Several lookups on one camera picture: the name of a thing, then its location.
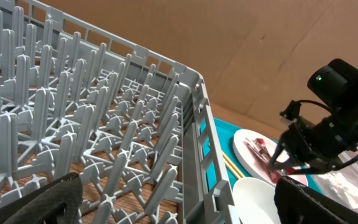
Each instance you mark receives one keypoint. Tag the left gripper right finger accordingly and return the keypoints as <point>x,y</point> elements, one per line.
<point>299,204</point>

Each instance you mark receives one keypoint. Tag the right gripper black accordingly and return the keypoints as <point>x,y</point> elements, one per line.
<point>319,146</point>

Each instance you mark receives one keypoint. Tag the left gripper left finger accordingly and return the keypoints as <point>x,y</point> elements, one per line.
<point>56,202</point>

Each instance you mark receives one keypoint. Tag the red snack wrapper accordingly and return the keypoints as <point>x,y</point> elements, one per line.
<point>259,151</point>

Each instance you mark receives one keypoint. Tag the white cup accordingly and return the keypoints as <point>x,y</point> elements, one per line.
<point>254,201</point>

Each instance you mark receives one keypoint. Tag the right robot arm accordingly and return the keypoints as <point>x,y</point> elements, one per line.
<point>336,84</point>

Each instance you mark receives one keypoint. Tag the grey plastic dishwasher rack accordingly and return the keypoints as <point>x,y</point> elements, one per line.
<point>132,123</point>

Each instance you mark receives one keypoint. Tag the large pink plate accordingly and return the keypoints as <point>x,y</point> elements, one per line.
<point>247,149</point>

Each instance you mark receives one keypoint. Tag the clear plastic bin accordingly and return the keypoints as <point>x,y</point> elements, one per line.
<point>351,175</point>

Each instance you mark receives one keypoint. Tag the wooden chopstick upper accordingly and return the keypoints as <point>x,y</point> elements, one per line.
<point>233,163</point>

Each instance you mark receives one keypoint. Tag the wooden chopstick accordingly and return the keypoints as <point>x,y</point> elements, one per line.
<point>233,163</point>
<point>230,166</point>

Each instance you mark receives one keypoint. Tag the wooden chopstick lower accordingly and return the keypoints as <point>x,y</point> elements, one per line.
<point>230,166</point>

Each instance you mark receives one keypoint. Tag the teal plastic tray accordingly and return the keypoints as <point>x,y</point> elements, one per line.
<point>227,134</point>

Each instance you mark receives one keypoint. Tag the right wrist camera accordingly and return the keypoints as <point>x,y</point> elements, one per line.
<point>292,111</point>

